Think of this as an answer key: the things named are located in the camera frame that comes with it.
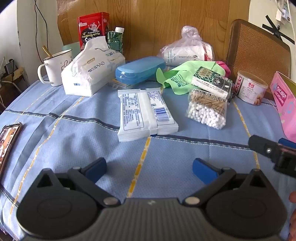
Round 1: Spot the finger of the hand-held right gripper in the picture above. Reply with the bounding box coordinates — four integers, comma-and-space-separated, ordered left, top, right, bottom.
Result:
248, 135, 280, 163
279, 138, 296, 154

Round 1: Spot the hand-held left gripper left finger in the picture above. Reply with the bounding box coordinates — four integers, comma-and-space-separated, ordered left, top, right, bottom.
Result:
30, 158, 121, 207

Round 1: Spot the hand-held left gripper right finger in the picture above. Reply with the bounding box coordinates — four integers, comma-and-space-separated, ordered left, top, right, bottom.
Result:
183, 158, 270, 206

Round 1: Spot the pink box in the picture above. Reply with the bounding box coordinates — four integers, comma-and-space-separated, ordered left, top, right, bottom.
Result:
269, 71, 296, 143

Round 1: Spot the bag of cotton swabs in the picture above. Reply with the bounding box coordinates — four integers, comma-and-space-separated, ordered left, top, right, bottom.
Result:
186, 89, 229, 130

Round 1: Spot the white wet wipes pack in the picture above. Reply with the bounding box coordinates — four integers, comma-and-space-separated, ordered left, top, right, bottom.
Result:
117, 88, 179, 142

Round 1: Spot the green patterned tissue packet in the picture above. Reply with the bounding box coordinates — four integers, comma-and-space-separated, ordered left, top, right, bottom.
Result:
191, 67, 233, 99

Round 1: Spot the green plastic bag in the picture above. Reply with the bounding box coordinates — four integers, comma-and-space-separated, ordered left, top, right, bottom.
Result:
156, 61, 226, 95

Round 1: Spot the blue glasses case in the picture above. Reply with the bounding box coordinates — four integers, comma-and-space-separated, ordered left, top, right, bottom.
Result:
115, 56, 166, 86

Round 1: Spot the person's right hand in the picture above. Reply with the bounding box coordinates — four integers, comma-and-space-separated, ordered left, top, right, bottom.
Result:
288, 191, 296, 241

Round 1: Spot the blue plaid tablecloth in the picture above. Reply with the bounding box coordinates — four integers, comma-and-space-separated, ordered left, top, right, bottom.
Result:
0, 43, 296, 241

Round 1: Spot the white tin can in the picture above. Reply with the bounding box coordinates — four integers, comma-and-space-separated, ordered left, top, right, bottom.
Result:
234, 71, 269, 106

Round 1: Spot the pink crumpled bag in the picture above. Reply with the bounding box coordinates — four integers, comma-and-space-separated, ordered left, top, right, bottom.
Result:
216, 61, 232, 78

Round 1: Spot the smartphone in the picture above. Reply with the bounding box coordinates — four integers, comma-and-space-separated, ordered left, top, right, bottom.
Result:
0, 122, 23, 173

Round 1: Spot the brown wicker chair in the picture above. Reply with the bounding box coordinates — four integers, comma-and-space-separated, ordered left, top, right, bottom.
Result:
225, 19, 292, 100

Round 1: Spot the white facial tissue pack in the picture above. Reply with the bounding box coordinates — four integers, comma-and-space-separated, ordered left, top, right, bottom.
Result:
61, 36, 126, 96

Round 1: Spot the white enamel mug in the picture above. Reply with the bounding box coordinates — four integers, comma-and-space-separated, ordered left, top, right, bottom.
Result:
38, 49, 74, 87

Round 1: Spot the black tape cross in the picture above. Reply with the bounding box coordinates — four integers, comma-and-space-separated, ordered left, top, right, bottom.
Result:
262, 15, 295, 44

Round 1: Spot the wooden stand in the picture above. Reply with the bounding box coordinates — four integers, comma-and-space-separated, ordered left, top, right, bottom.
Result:
0, 67, 29, 109

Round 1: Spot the clear plastic bag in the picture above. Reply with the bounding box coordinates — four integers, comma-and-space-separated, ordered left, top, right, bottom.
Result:
157, 26, 215, 66

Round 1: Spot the green carton with white cap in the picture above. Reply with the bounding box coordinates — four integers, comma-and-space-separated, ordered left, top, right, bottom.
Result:
106, 27, 125, 54

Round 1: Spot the white power strip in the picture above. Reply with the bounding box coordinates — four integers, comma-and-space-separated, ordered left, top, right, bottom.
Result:
275, 0, 292, 25

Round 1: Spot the dark grey charger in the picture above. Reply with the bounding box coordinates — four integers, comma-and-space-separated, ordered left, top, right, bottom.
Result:
4, 59, 17, 75

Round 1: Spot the red tin box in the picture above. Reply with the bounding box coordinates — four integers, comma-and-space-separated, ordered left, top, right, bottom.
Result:
78, 12, 110, 51

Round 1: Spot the brown wooden panel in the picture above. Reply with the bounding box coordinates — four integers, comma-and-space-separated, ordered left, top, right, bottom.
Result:
57, 0, 251, 70

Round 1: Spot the black cable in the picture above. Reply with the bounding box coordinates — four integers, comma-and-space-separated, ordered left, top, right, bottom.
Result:
34, 0, 51, 52

